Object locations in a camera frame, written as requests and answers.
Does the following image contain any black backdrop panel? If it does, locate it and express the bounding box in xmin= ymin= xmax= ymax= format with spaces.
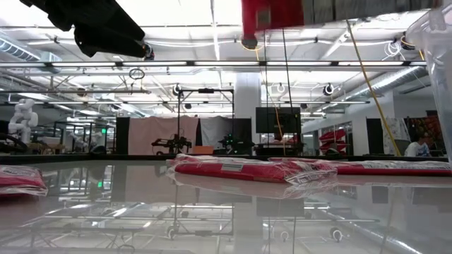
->
xmin=231 ymin=117 xmax=254 ymax=155

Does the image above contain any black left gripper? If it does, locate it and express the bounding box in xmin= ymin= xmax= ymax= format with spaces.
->
xmin=20 ymin=0 xmax=146 ymax=58

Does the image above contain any clear plastic bin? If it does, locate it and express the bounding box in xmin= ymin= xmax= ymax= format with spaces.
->
xmin=405 ymin=0 xmax=452 ymax=167

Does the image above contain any black table frame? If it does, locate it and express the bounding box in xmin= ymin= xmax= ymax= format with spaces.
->
xmin=0 ymin=154 xmax=449 ymax=165

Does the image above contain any black rig frame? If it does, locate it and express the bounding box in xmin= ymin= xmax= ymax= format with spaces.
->
xmin=176 ymin=87 xmax=236 ymax=156

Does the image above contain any white coiled cable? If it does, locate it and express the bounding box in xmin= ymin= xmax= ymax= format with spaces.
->
xmin=383 ymin=40 xmax=403 ymax=60

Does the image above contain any yellow hanging cable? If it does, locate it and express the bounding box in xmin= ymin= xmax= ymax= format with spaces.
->
xmin=345 ymin=19 xmax=403 ymax=157

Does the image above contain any pink curtain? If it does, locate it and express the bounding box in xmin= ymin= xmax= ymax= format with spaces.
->
xmin=127 ymin=115 xmax=201 ymax=156

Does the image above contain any black ceiling cable reel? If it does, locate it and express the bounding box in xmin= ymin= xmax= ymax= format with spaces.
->
xmin=242 ymin=33 xmax=258 ymax=50

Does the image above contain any red popcorn bag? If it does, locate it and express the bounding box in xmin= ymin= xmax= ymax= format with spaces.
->
xmin=0 ymin=164 xmax=49 ymax=198
xmin=166 ymin=160 xmax=338 ymax=186
xmin=242 ymin=0 xmax=438 ymax=36
xmin=267 ymin=157 xmax=340 ymax=166
xmin=317 ymin=159 xmax=452 ymax=177
xmin=165 ymin=153 xmax=227 ymax=166

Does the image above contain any silver air duct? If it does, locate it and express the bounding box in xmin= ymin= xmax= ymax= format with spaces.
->
xmin=344 ymin=66 xmax=430 ymax=103
xmin=0 ymin=37 xmax=63 ymax=73

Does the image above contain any long ceiling light bar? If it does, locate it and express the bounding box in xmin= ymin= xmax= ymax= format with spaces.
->
xmin=0 ymin=60 xmax=427 ymax=68

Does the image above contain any red patterned cloth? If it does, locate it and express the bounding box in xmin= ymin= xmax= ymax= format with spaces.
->
xmin=405 ymin=115 xmax=444 ymax=156

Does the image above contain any white patterned cloth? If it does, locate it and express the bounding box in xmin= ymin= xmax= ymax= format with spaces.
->
xmin=381 ymin=117 xmax=404 ymax=156

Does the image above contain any black hanging monitor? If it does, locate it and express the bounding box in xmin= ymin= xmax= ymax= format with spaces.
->
xmin=255 ymin=107 xmax=302 ymax=135

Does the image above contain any person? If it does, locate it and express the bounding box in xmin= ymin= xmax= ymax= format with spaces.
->
xmin=404 ymin=131 xmax=432 ymax=158

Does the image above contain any grey cloth backdrop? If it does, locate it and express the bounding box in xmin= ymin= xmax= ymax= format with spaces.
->
xmin=199 ymin=116 xmax=234 ymax=151

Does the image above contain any black hanging ring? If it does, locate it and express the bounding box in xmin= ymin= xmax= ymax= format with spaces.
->
xmin=128 ymin=67 xmax=146 ymax=81

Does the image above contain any black hanging cable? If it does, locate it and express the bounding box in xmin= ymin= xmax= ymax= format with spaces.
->
xmin=281 ymin=28 xmax=295 ymax=109

